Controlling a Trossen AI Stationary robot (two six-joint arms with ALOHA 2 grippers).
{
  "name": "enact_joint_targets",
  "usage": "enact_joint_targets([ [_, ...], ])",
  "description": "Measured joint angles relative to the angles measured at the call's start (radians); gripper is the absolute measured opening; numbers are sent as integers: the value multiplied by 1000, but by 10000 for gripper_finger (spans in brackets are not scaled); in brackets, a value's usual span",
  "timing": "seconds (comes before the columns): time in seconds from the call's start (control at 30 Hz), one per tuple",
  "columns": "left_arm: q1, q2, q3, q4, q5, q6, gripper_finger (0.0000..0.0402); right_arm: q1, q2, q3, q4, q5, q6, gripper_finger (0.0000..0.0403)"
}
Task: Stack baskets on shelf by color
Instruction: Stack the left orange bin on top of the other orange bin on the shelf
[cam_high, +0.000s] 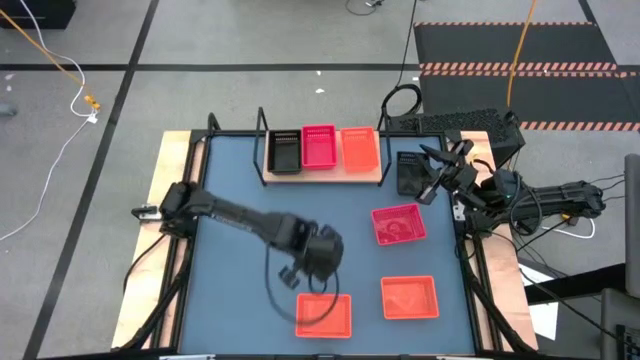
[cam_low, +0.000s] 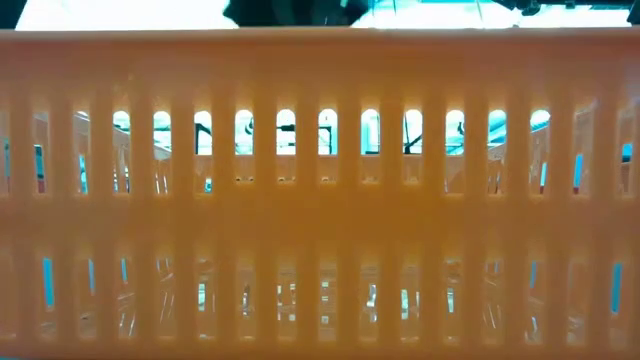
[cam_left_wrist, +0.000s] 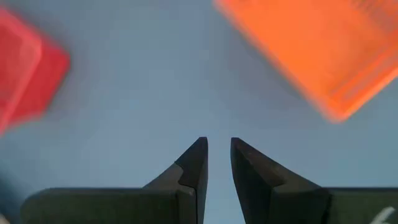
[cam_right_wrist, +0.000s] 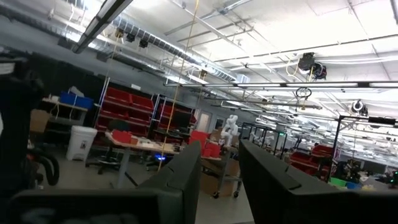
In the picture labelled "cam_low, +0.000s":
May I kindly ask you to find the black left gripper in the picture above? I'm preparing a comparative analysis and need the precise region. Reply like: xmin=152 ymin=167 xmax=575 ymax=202
xmin=223 ymin=0 xmax=371 ymax=28

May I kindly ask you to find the orange slotted plastic basket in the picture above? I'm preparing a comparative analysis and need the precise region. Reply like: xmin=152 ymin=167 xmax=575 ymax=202
xmin=0 ymin=27 xmax=640 ymax=360

